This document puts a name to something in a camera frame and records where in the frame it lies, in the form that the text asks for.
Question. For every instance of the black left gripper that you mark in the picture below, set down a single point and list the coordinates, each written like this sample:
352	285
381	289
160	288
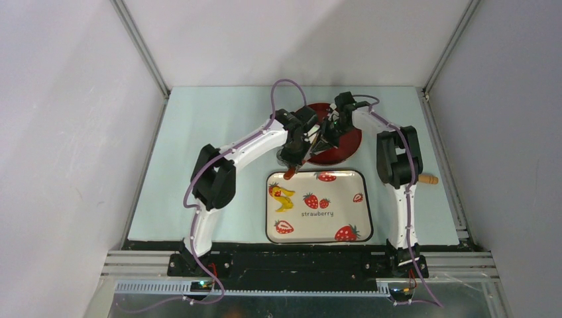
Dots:
294	161

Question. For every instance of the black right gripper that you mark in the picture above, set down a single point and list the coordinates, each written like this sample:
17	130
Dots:
325	141

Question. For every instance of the orange handled scraper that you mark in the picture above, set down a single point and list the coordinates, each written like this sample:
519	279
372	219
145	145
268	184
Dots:
296	153

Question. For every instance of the red round plate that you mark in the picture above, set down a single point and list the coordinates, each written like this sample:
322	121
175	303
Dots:
348	143

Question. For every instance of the yellow dough trimmings strip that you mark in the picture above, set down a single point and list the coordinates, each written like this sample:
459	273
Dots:
283	196

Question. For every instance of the strawberry print tray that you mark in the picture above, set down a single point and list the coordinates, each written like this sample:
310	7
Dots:
329	207

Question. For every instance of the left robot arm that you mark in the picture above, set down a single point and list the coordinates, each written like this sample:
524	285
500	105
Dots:
213	182

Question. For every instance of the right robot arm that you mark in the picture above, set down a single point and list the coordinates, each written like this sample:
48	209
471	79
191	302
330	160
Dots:
398	164

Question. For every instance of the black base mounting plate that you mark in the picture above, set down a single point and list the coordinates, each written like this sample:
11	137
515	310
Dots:
269	268

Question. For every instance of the aluminium frame rail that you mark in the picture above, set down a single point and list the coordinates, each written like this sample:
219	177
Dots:
467	269

